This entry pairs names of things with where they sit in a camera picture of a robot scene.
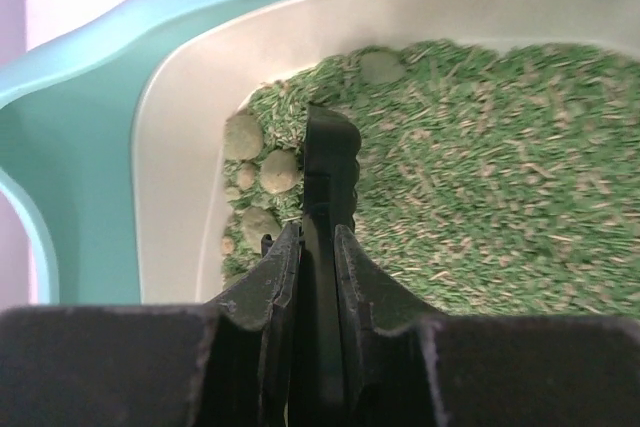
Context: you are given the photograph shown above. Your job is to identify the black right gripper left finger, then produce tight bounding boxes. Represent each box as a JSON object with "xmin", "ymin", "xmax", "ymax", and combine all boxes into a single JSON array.
[{"xmin": 1, "ymin": 224, "xmax": 300, "ymax": 426}]

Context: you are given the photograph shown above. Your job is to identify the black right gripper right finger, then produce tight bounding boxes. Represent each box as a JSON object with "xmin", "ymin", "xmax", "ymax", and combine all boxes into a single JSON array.
[{"xmin": 334, "ymin": 226, "xmax": 639, "ymax": 426}]

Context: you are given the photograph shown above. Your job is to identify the black litter scoop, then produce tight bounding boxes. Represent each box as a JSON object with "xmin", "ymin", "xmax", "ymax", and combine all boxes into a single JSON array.
[{"xmin": 260, "ymin": 106, "xmax": 361, "ymax": 426}]

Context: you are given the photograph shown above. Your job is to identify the pale green litter clump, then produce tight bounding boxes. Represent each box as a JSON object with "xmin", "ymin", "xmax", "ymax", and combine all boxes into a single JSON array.
[
  {"xmin": 221, "ymin": 236, "xmax": 235, "ymax": 256},
  {"xmin": 236, "ymin": 164, "xmax": 256, "ymax": 191},
  {"xmin": 223, "ymin": 114, "xmax": 264, "ymax": 161},
  {"xmin": 240, "ymin": 206, "xmax": 281, "ymax": 253},
  {"xmin": 360, "ymin": 50, "xmax": 406, "ymax": 85},
  {"xmin": 259, "ymin": 149, "xmax": 299, "ymax": 194}
]

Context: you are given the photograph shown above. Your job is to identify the green cat litter pellets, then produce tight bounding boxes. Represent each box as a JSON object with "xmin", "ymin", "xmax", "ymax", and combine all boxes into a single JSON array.
[{"xmin": 222, "ymin": 40, "xmax": 639, "ymax": 317}]

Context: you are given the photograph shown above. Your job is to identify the teal litter box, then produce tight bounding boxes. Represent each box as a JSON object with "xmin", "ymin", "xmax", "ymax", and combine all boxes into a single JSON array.
[{"xmin": 1, "ymin": 0, "xmax": 639, "ymax": 304}]

